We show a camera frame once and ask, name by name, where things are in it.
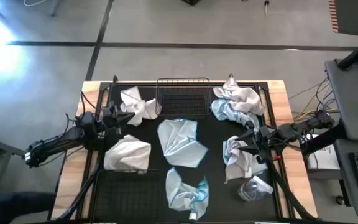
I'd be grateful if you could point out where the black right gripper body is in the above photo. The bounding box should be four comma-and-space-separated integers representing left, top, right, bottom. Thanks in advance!
252, 126, 275, 165

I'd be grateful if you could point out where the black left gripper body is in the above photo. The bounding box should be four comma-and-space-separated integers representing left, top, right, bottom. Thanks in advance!
99, 104, 120, 129

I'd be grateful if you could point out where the light blue microfiber towel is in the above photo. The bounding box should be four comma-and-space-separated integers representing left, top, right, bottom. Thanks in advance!
165, 167, 210, 221
222, 139, 269, 177
210, 98, 260, 131
157, 118, 209, 169

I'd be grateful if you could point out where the black table mat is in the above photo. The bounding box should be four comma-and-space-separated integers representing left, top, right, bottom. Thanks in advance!
103, 83, 281, 220

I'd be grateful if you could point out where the clear plastic bag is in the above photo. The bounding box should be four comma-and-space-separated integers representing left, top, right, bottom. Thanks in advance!
237, 175, 275, 202

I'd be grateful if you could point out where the white box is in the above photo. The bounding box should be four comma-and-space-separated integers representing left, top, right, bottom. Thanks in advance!
301, 133, 341, 171

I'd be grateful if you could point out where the black desk leg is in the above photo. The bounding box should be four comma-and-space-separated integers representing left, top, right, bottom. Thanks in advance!
300, 123, 347, 156

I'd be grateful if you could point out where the grey side desk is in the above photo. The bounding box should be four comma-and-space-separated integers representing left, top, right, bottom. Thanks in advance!
324, 58, 358, 142
334, 138, 358, 219

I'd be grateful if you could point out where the grey metal desk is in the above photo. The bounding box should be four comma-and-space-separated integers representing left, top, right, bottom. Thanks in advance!
0, 124, 24, 162

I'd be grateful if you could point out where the grey table leg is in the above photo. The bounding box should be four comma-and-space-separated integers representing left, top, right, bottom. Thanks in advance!
50, 0, 62, 18

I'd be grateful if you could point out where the black monitor pole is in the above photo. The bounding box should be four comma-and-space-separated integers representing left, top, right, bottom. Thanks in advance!
337, 32, 358, 71

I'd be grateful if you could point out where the dark rug with striped edge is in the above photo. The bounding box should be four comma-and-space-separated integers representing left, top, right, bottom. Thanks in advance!
328, 0, 358, 37

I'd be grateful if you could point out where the black metal rig frame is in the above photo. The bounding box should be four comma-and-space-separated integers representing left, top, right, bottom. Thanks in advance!
47, 74, 319, 224

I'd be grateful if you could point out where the black wire basket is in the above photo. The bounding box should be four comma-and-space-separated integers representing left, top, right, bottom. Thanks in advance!
91, 169, 164, 223
155, 77, 213, 119

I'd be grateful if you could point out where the white cable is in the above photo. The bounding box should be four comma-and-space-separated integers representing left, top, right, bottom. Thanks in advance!
22, 0, 48, 7

